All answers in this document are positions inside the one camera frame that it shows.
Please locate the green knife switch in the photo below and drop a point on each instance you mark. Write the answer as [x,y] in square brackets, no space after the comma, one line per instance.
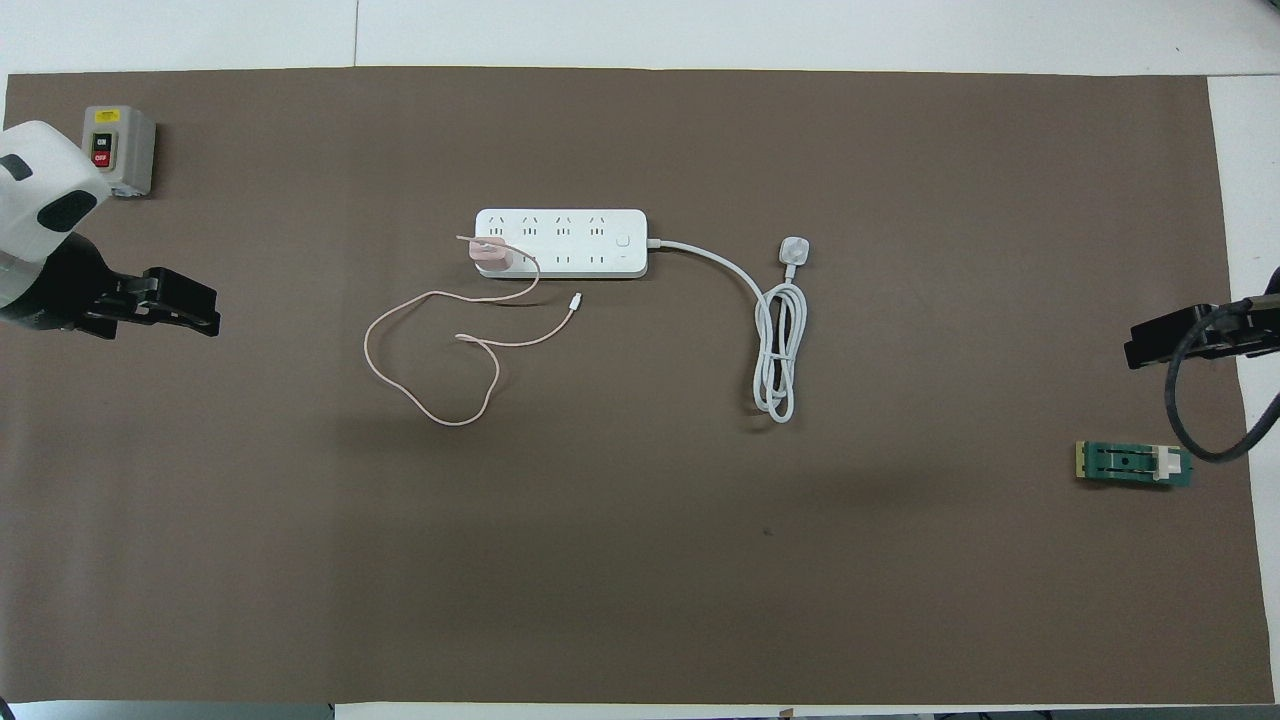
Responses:
[1130,464]

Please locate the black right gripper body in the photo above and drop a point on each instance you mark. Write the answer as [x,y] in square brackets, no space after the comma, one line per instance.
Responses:
[1262,325]

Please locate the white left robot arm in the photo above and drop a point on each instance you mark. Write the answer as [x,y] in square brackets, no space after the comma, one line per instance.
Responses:
[35,200]

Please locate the grey on-off switch box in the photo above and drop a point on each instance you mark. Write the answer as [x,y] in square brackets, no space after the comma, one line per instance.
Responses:
[120,150]

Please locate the brown table mat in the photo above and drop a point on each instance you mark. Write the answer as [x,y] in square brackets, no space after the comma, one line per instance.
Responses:
[700,600]

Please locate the white power strip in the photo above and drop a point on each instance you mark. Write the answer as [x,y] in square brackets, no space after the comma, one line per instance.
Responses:
[590,243]

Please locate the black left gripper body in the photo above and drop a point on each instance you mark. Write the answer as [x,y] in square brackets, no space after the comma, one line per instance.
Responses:
[70,290]

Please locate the pink charger block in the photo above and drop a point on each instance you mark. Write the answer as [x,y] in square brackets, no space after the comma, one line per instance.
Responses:
[492,256]

